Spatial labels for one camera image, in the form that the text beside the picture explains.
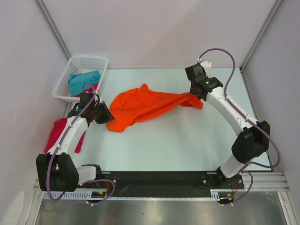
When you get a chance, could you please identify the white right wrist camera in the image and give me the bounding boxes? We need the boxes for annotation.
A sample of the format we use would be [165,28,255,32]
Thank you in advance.
[198,59,212,77]

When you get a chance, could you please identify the teal t shirt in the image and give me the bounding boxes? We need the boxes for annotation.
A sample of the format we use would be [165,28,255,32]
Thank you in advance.
[68,70,101,97]

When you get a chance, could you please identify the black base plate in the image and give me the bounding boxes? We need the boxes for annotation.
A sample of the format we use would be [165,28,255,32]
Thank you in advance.
[76,171,244,199]

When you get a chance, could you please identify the aluminium frame rail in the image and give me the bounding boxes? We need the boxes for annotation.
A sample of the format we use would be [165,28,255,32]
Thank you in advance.
[32,172,289,192]

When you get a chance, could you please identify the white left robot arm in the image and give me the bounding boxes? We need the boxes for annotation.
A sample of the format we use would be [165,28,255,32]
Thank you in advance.
[36,93,114,192]

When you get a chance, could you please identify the white plastic mesh basket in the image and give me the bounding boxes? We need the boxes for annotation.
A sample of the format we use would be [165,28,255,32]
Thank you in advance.
[52,55,109,102]

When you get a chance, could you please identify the white slotted cable duct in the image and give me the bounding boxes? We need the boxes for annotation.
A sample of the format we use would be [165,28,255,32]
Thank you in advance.
[51,189,234,204]

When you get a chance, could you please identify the pink t shirt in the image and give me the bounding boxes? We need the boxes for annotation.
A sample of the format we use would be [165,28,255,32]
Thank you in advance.
[76,84,98,98]

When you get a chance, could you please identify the folded red t shirt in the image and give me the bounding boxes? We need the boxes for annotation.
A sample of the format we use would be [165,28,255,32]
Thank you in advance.
[44,116,86,153]

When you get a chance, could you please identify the orange t shirt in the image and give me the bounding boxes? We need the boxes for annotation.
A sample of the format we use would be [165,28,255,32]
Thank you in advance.
[106,84,203,133]

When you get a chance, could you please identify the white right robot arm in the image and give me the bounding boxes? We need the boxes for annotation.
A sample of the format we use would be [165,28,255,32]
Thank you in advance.
[185,63,270,188]

